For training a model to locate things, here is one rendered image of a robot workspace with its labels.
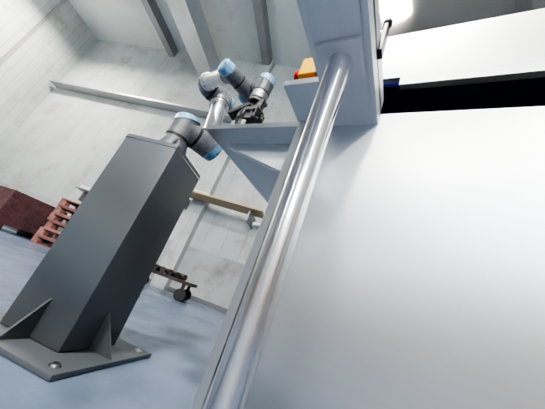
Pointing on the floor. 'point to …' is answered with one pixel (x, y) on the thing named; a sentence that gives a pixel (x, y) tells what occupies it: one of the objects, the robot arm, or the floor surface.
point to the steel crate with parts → (23, 212)
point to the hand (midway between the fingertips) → (235, 137)
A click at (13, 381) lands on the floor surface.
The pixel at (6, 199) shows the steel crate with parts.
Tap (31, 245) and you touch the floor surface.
